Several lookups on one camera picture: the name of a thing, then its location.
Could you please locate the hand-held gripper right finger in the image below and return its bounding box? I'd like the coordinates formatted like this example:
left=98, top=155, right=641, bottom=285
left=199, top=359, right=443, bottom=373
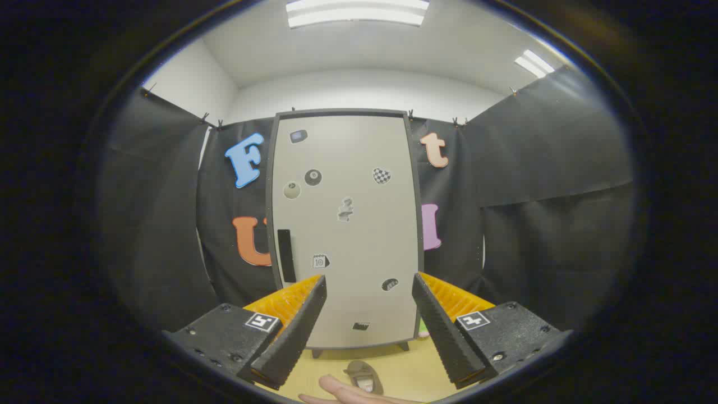
left=412, top=272, right=574, bottom=390

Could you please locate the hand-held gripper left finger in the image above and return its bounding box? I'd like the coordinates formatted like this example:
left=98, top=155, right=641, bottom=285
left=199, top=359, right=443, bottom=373
left=163, top=274, right=328, bottom=391

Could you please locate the brown fuzzy shoe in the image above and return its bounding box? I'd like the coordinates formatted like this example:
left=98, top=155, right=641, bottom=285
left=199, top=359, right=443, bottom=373
left=344, top=360, right=385, bottom=396

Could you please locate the black door handle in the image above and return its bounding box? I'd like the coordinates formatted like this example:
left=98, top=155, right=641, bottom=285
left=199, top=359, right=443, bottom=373
left=278, top=229, right=297, bottom=283

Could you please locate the light grey shoe cabinet door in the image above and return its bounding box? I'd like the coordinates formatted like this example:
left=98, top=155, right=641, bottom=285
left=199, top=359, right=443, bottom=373
left=271, top=114, right=421, bottom=349

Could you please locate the grey shoe cabinet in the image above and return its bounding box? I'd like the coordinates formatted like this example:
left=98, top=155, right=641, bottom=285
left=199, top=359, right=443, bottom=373
left=265, top=108, right=426, bottom=360

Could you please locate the black backdrop cloth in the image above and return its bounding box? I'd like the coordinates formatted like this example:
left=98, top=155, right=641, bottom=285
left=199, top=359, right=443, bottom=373
left=104, top=67, right=634, bottom=333

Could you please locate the large ceiling light panel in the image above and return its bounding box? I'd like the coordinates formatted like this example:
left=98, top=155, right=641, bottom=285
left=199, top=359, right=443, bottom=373
left=286, top=0, right=430, bottom=29

